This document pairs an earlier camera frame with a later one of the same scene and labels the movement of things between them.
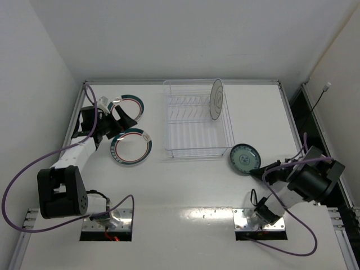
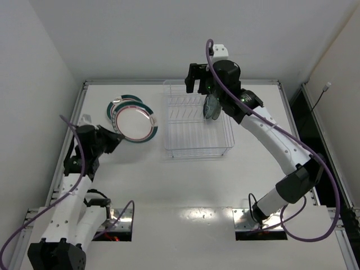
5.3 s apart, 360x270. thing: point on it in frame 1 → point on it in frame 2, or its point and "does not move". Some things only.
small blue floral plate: [244, 158] → [212, 107]
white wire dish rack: [190, 130] does not move
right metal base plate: [247, 219] does not move
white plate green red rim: [131, 147] → [135, 121]
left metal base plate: [124, 224] does not move
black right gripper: [270, 172] → [197, 77]
